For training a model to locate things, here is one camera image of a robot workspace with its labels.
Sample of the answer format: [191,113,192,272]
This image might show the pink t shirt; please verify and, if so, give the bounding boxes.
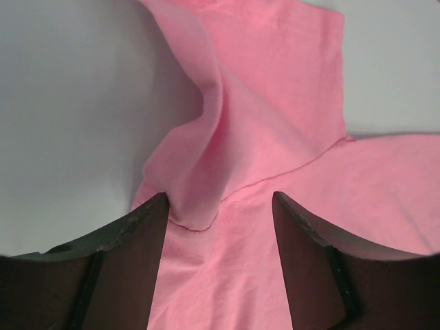
[135,1,439,329]

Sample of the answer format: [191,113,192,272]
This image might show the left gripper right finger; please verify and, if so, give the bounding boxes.
[272,192,439,329]

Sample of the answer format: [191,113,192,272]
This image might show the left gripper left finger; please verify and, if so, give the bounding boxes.
[1,193,169,330]

